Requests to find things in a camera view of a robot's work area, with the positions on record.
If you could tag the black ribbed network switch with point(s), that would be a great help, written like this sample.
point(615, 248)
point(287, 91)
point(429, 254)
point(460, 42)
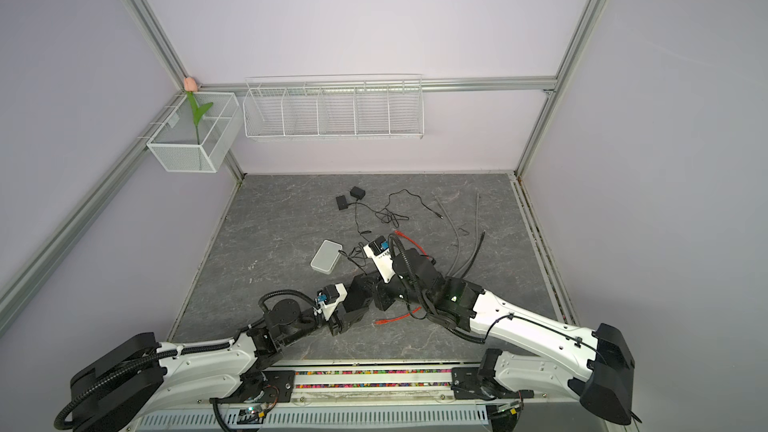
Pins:
point(362, 285)

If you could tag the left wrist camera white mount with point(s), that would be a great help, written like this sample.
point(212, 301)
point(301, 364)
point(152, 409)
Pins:
point(329, 298)

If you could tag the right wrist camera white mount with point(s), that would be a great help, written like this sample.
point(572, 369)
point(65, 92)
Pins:
point(378, 251)

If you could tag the white network switch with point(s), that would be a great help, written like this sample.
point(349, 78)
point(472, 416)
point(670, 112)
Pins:
point(326, 257)

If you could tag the white wire wall basket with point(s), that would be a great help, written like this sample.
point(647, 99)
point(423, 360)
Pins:
point(348, 106)

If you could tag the black power adapter far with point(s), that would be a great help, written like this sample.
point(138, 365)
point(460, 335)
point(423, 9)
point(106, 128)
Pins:
point(357, 193)

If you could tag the artificial pink tulip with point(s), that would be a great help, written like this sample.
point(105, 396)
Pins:
point(198, 110)

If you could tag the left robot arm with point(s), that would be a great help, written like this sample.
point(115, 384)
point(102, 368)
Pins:
point(143, 375)

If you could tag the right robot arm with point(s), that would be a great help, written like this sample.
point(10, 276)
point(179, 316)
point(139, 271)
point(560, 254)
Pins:
point(598, 364)

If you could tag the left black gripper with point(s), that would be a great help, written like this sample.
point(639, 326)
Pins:
point(335, 325)

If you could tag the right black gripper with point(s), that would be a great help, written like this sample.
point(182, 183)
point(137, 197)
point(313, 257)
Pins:
point(382, 292)

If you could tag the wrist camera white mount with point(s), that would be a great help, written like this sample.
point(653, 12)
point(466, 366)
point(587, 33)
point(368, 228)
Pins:
point(378, 251)
point(329, 298)

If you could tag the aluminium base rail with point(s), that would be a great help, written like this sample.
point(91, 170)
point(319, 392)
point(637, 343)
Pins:
point(397, 392)

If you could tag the black power adapter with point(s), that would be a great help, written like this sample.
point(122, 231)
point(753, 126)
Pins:
point(357, 193)
point(342, 202)

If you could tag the black power adapter near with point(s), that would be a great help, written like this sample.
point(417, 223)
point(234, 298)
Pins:
point(342, 202)

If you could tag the white mesh box basket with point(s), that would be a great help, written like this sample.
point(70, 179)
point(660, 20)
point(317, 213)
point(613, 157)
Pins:
point(174, 143)

